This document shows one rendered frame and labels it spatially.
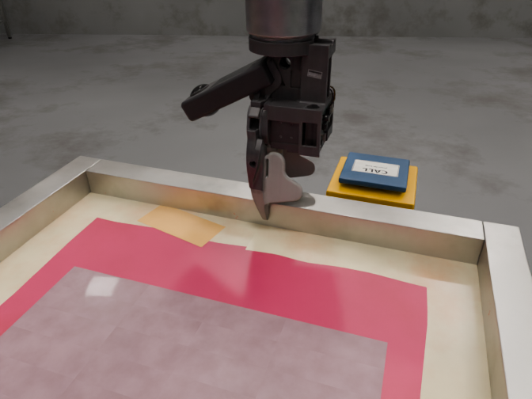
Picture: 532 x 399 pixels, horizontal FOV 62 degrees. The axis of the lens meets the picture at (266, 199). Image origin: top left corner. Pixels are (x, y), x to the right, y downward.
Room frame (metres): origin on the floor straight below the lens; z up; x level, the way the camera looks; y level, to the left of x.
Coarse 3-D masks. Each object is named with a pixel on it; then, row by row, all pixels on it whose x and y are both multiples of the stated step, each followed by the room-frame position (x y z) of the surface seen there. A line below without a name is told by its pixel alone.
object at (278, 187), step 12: (264, 156) 0.45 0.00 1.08; (276, 156) 0.45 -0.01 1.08; (264, 168) 0.44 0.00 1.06; (276, 168) 0.45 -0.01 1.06; (264, 180) 0.44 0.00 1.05; (276, 180) 0.44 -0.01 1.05; (288, 180) 0.44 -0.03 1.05; (252, 192) 0.44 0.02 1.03; (264, 192) 0.44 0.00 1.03; (276, 192) 0.44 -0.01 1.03; (288, 192) 0.44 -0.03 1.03; (300, 192) 0.43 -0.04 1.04; (264, 204) 0.44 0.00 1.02; (264, 216) 0.45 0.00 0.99
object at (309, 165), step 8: (280, 152) 0.50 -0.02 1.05; (288, 152) 0.50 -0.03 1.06; (288, 160) 0.50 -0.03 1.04; (296, 160) 0.50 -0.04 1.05; (304, 160) 0.49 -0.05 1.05; (288, 168) 0.50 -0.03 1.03; (296, 168) 0.50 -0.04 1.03; (304, 168) 0.50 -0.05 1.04; (312, 168) 0.49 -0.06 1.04; (288, 176) 0.50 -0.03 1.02; (296, 176) 0.50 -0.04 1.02; (304, 176) 0.50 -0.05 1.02
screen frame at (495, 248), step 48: (48, 192) 0.49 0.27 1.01; (96, 192) 0.54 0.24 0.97; (144, 192) 0.52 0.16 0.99; (192, 192) 0.49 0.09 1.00; (240, 192) 0.48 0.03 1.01; (0, 240) 0.40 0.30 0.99; (384, 240) 0.42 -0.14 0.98; (432, 240) 0.40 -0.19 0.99; (480, 240) 0.39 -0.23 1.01; (480, 288) 0.35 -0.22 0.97; (528, 288) 0.31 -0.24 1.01; (528, 336) 0.25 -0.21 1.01; (528, 384) 0.21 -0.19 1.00
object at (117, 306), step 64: (64, 256) 0.40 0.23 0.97; (128, 256) 0.40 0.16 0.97; (192, 256) 0.40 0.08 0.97; (0, 320) 0.31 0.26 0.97; (64, 320) 0.31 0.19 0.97; (128, 320) 0.31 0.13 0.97; (192, 320) 0.31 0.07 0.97; (0, 384) 0.24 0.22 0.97; (64, 384) 0.24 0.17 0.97; (128, 384) 0.24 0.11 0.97
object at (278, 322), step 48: (240, 288) 0.35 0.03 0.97; (288, 288) 0.35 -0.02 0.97; (336, 288) 0.35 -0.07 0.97; (384, 288) 0.35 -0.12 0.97; (240, 336) 0.29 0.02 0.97; (288, 336) 0.29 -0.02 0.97; (336, 336) 0.28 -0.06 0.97; (384, 336) 0.29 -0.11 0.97; (192, 384) 0.24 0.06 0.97; (240, 384) 0.24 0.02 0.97; (288, 384) 0.24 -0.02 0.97; (336, 384) 0.24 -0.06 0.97; (384, 384) 0.24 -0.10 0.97
